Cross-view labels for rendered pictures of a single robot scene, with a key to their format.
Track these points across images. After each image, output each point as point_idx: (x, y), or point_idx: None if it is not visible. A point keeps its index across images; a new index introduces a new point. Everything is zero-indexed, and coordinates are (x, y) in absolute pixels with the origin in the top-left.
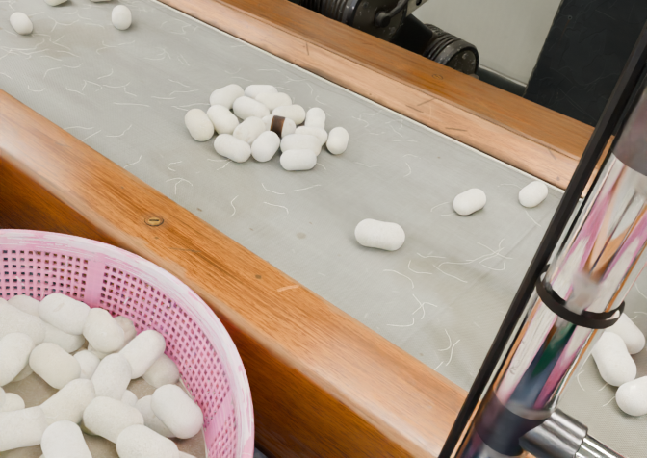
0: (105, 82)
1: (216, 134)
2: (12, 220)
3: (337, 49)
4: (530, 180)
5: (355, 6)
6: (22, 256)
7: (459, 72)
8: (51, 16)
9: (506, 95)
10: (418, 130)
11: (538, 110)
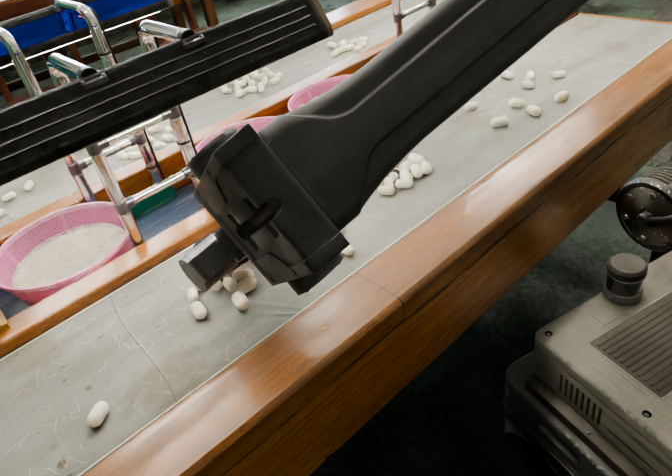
0: (429, 135)
1: None
2: None
3: (486, 180)
4: (369, 258)
5: (620, 192)
6: None
7: (481, 228)
8: (496, 110)
9: (451, 246)
10: (416, 221)
11: (433, 258)
